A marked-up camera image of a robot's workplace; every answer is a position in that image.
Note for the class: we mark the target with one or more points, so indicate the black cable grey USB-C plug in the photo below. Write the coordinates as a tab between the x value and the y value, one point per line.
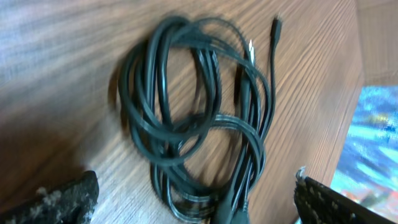
232	207

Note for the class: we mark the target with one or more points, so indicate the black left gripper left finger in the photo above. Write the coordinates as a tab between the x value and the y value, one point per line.
72	202

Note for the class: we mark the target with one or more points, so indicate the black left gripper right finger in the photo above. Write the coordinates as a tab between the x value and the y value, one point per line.
319	204

